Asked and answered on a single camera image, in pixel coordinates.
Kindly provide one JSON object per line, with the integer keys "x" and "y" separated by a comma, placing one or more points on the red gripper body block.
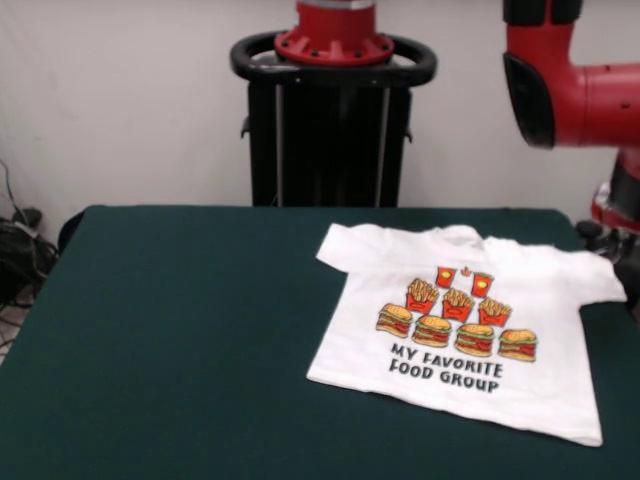
{"x": 612, "y": 216}

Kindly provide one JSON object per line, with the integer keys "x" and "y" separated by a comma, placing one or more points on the white printed t-shirt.
{"x": 450, "y": 400}

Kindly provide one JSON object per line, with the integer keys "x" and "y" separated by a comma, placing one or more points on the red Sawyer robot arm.
{"x": 570, "y": 100}

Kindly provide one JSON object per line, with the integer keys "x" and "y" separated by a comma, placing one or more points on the black power adapter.
{"x": 590, "y": 229}
{"x": 30, "y": 216}

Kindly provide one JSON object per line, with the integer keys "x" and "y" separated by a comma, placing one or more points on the dark green table cloth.
{"x": 150, "y": 350}

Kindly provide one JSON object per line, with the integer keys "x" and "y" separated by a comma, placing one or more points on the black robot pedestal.
{"x": 325, "y": 150}

